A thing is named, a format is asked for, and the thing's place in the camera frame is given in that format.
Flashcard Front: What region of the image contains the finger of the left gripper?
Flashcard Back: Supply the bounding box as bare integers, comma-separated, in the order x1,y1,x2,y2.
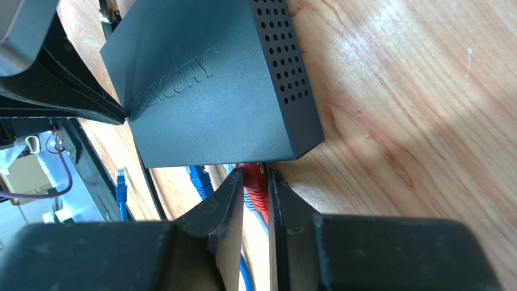
1,15,127,125

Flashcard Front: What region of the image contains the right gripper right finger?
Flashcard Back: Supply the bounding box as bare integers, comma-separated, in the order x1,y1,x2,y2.
268,168,502,290

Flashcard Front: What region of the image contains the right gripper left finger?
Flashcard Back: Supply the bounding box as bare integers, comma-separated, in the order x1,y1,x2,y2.
1,169,243,290

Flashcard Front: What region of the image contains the red ethernet cable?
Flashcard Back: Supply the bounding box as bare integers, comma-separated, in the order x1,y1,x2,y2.
236,162,271,225

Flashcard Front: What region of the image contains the black network switch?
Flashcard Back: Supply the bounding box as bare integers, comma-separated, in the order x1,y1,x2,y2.
101,1,324,168

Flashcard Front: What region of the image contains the blue ethernet cable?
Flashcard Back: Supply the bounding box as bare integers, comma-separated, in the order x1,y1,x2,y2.
114,164,255,291

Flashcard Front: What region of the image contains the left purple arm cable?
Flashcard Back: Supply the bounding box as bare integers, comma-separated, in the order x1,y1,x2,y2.
0,149,74,200

